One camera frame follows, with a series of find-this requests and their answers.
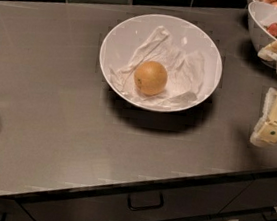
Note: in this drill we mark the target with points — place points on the orange fruit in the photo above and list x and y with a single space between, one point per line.
150 78

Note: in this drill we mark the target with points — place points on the white bowl with food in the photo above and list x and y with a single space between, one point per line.
260 16

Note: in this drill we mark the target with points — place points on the white ceramic bowl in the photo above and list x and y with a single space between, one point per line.
123 40

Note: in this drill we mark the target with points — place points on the white crumpled paper napkin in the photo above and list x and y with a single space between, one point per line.
185 72

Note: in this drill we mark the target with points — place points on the right drawer with handle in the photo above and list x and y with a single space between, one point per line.
261 193

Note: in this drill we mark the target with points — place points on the middle drawer with handle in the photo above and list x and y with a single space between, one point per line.
156 205

